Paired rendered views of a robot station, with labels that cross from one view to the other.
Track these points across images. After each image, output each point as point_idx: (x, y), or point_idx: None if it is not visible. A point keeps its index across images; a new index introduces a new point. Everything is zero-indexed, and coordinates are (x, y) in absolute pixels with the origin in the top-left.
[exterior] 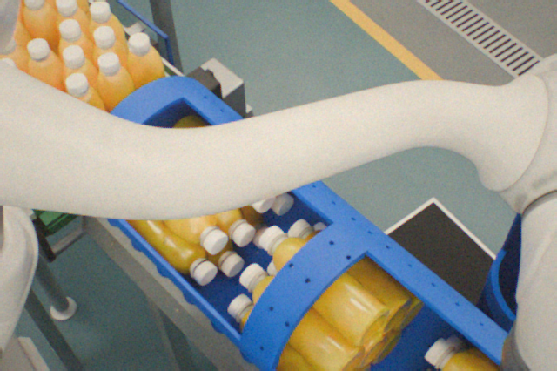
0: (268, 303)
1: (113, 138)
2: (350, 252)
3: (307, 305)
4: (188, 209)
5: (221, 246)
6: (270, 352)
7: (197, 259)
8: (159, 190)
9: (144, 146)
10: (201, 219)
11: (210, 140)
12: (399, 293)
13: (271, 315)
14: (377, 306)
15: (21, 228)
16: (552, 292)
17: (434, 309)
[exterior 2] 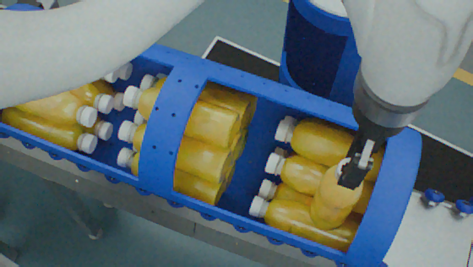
0: (150, 144)
1: (29, 25)
2: (196, 82)
3: (181, 133)
4: (108, 64)
5: (94, 117)
6: (165, 179)
7: (79, 135)
8: (82, 55)
9: (56, 24)
10: (72, 104)
11: (105, 2)
12: (241, 100)
13: (156, 151)
14: (231, 114)
15: None
16: (394, 33)
17: (273, 100)
